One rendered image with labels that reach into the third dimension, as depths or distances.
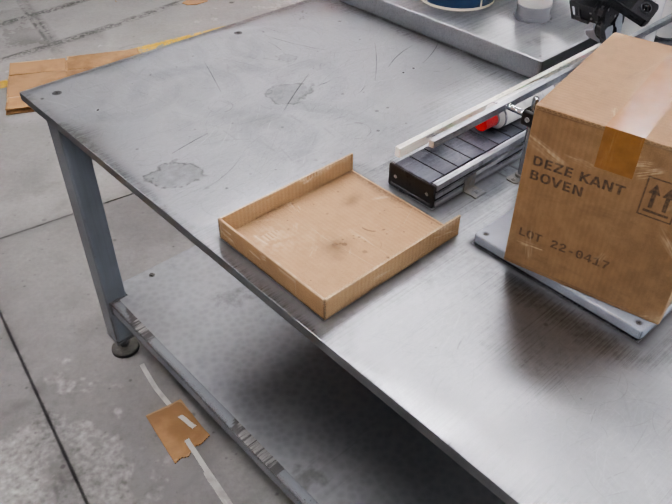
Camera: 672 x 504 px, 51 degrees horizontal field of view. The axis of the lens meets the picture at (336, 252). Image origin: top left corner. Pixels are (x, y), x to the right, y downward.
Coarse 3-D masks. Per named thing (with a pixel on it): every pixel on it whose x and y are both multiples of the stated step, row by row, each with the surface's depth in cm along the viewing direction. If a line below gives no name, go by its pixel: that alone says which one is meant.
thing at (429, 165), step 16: (512, 128) 136; (448, 144) 131; (464, 144) 131; (480, 144) 131; (496, 144) 131; (400, 160) 127; (416, 160) 127; (432, 160) 127; (448, 160) 127; (464, 160) 127; (416, 176) 123; (432, 176) 123
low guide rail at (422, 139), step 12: (588, 48) 156; (576, 60) 152; (552, 72) 147; (528, 84) 143; (480, 108) 135; (456, 120) 131; (432, 132) 128; (408, 144) 124; (420, 144) 127; (396, 156) 125
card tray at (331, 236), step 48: (288, 192) 123; (336, 192) 127; (384, 192) 127; (240, 240) 112; (288, 240) 116; (336, 240) 116; (384, 240) 116; (432, 240) 113; (288, 288) 107; (336, 288) 107
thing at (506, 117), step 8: (552, 88) 139; (504, 96) 135; (544, 96) 138; (488, 104) 134; (520, 104) 134; (528, 104) 136; (504, 112) 132; (512, 112) 133; (488, 120) 131; (496, 120) 132; (504, 120) 133; (512, 120) 134; (480, 128) 132; (488, 128) 132; (496, 128) 135
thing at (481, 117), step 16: (640, 32) 151; (576, 64) 139; (544, 80) 133; (560, 80) 136; (512, 96) 128; (528, 96) 130; (480, 112) 124; (496, 112) 125; (464, 128) 120; (432, 144) 117
